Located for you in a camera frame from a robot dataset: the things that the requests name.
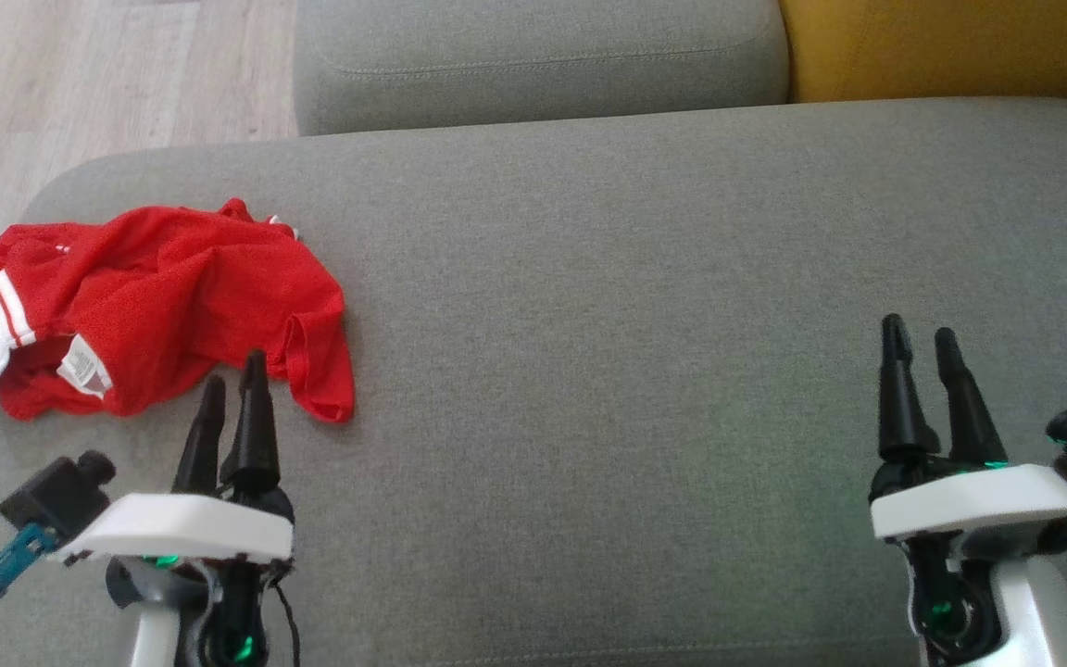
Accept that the left camera cable teal plug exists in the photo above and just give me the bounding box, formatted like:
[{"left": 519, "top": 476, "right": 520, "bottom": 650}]
[{"left": 0, "top": 522, "right": 60, "bottom": 667}]

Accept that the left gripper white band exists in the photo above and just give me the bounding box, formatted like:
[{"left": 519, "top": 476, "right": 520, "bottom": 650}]
[{"left": 47, "top": 348, "right": 296, "bottom": 568}]

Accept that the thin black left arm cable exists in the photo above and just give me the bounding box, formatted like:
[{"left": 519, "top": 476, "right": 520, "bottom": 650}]
[{"left": 265, "top": 561, "right": 303, "bottom": 667}]

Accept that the wide yellow sofa backrest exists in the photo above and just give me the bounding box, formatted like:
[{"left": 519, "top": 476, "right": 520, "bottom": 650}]
[{"left": 778, "top": 0, "right": 1067, "bottom": 104}]

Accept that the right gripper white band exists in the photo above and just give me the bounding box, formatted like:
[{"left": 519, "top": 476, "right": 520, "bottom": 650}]
[{"left": 869, "top": 313, "right": 1067, "bottom": 557}]

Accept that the red shorts white stripe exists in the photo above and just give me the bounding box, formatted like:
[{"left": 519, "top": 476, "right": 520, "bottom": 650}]
[{"left": 80, "top": 196, "right": 357, "bottom": 425}]

